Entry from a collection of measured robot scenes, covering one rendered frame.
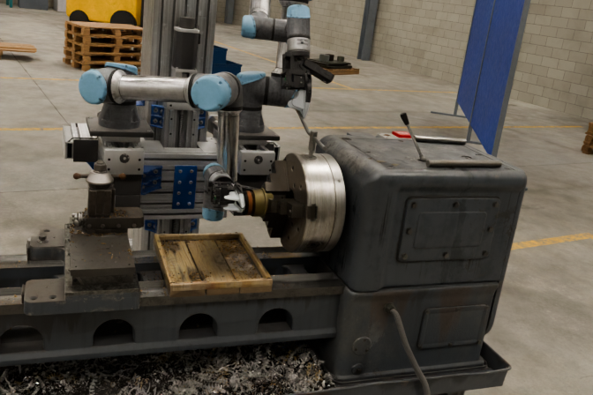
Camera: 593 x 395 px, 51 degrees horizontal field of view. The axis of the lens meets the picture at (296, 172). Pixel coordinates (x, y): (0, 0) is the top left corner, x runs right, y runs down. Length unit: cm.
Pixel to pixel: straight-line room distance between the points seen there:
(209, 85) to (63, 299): 79
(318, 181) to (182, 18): 94
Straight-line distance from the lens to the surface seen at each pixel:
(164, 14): 254
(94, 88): 223
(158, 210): 249
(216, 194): 196
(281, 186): 197
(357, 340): 205
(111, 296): 173
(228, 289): 184
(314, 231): 187
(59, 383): 205
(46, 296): 175
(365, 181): 185
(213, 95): 204
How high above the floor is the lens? 173
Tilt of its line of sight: 16 degrees down
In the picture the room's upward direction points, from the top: 7 degrees clockwise
